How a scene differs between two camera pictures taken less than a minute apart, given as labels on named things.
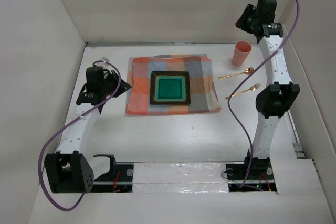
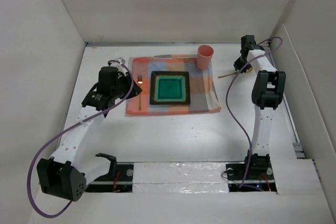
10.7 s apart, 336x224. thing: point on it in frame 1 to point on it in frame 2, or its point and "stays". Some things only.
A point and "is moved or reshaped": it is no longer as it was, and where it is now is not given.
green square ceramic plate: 169,88 stays
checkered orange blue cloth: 203,95 stays
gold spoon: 248,71 stays
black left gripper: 112,75 to 126,79
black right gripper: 241,21 to 237,63
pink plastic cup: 241,51 is moved or reshaped
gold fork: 253,88 to 140,82
